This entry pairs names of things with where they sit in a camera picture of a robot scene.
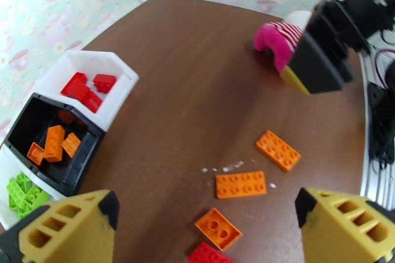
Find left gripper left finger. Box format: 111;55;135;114
0;189;120;263

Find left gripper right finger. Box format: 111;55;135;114
294;187;395;263

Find green lego brick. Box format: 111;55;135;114
24;185;52;210
17;202;38;220

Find green lego built structure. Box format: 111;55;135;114
6;171;35;210

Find orange lego brick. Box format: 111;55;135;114
255;129;302;173
215;171;268;200
194;208;243;253
43;125;66;163
61;132;82;159
26;142;46;167

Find red lego brick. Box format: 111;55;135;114
92;74;118;94
187;241;237;263
81;90;103;114
61;72;91;102

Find black plastic bin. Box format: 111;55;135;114
3;92;105;197

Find white plastic bin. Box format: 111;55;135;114
0;143;68;231
33;49;140;133

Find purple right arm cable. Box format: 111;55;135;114
374;48;395;88

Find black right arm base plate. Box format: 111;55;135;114
367;81;395;169

